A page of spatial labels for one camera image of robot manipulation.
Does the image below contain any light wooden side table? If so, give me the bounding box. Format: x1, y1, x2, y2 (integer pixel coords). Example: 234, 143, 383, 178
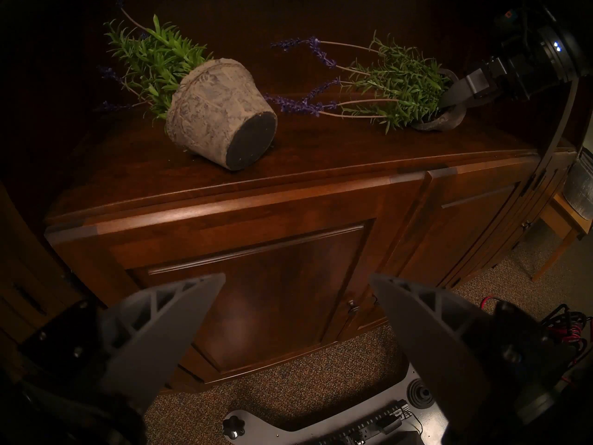
530, 191, 588, 282

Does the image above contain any fake lavender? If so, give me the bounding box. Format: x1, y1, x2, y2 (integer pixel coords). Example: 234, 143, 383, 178
95, 8, 278, 171
264, 32, 467, 134

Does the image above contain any black star knob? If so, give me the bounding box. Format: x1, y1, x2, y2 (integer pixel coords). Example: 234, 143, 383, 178
221, 414, 246, 442

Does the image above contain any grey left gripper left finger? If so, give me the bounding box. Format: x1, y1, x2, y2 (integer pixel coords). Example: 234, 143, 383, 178
19, 273, 226, 411

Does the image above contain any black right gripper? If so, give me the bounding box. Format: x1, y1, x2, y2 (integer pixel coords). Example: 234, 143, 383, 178
438, 41, 549, 110

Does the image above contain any grey power strip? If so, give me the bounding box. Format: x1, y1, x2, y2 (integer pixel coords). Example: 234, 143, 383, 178
320, 399, 413, 445

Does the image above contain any red cable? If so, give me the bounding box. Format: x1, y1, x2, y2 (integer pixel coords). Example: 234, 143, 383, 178
479, 296, 593, 384

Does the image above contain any thin grey camera cable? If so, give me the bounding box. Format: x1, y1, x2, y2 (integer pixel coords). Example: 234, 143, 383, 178
519, 76, 582, 203

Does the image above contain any black cable bundle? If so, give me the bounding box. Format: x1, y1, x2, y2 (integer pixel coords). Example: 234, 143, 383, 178
540, 303, 593, 356

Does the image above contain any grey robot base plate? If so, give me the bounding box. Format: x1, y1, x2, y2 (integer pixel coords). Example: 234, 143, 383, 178
222, 363, 452, 445

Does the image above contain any black round rubber disc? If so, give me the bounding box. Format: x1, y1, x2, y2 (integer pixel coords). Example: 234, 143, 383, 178
407, 378, 436, 410

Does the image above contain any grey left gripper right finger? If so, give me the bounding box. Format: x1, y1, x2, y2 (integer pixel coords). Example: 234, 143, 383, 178
369, 273, 577, 433

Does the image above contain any dark wooden shelf cabinet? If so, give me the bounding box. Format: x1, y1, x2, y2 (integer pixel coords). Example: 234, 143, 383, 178
0, 0, 593, 394

